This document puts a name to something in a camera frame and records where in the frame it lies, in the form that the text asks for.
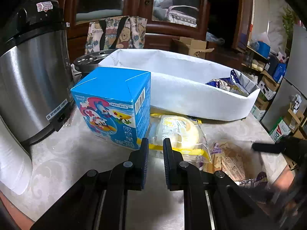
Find brown biscuit packet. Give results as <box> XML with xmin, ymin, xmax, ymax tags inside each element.
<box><xmin>210</xmin><ymin>140</ymin><xmax>247</xmax><ymax>183</ymax></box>

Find black cooking pot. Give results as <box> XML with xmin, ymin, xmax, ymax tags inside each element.
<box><xmin>73</xmin><ymin>50</ymin><xmax>118</xmax><ymax>74</ymax></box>

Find white folded cloth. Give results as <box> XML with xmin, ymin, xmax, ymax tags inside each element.
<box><xmin>0</xmin><ymin>115</ymin><xmax>33</xmax><ymax>196</ymax></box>

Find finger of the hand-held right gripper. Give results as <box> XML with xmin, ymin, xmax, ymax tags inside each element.
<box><xmin>252</xmin><ymin>142</ymin><xmax>286</xmax><ymax>154</ymax></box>

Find yellow bread packet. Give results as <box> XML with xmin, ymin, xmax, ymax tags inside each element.
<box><xmin>149</xmin><ymin>114</ymin><xmax>213</xmax><ymax>164</ymax></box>

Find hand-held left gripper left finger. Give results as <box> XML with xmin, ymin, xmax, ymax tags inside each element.
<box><xmin>30</xmin><ymin>138</ymin><xmax>149</xmax><ymax>230</ymax></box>

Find purple foil snack wrapper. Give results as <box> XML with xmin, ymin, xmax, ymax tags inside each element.
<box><xmin>240</xmin><ymin>171</ymin><xmax>272</xmax><ymax>197</ymax></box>

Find clear yellow-print packet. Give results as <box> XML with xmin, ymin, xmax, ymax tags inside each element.
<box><xmin>230</xmin><ymin>83</ymin><xmax>251</xmax><ymax>98</ymax></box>

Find dark blue box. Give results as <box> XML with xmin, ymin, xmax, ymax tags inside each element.
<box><xmin>273</xmin><ymin>63</ymin><xmax>287</xmax><ymax>83</ymax></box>

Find grey patterned tablecloth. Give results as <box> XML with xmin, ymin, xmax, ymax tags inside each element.
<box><xmin>0</xmin><ymin>105</ymin><xmax>291</xmax><ymax>230</ymax></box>

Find blue shelf box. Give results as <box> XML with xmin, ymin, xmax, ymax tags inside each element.
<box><xmin>258</xmin><ymin>41</ymin><xmax>271</xmax><ymax>56</ymax></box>

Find green and white box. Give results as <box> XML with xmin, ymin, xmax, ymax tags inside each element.
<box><xmin>269</xmin><ymin>117</ymin><xmax>292</xmax><ymax>143</ymax></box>

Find blue cartoon carton box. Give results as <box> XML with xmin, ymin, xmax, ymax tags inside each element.
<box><xmin>70</xmin><ymin>67</ymin><xmax>151</xmax><ymax>151</ymax></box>

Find cartoon print tote bag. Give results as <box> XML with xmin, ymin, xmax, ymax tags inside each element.
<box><xmin>85</xmin><ymin>16</ymin><xmax>148</xmax><ymax>57</ymax></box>

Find black and white box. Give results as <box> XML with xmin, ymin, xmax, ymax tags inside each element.
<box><xmin>258</xmin><ymin>79</ymin><xmax>277</xmax><ymax>100</ymax></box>

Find green plant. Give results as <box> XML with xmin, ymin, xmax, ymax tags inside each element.
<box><xmin>282</xmin><ymin>5</ymin><xmax>299</xmax><ymax>39</ymax></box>

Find purple snack packet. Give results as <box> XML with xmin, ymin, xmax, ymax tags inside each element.
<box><xmin>229</xmin><ymin>69</ymin><xmax>250</xmax><ymax>88</ymax></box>

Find open cardboard box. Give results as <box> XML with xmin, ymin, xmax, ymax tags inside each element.
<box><xmin>172</xmin><ymin>37</ymin><xmax>215</xmax><ymax>59</ymax></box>

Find stainless steel pressure cooker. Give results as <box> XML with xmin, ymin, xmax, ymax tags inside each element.
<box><xmin>0</xmin><ymin>0</ymin><xmax>75</xmax><ymax>146</ymax></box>

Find white fabric basket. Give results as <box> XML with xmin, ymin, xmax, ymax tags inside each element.
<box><xmin>98</xmin><ymin>48</ymin><xmax>261</xmax><ymax>122</ymax></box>

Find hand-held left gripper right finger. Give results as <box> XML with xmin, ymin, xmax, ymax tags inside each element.
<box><xmin>163</xmin><ymin>138</ymin><xmax>288</xmax><ymax>230</ymax></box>

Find floral handbag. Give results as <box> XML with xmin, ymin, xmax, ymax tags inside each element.
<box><xmin>165</xmin><ymin>5</ymin><xmax>200</xmax><ymax>28</ymax></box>

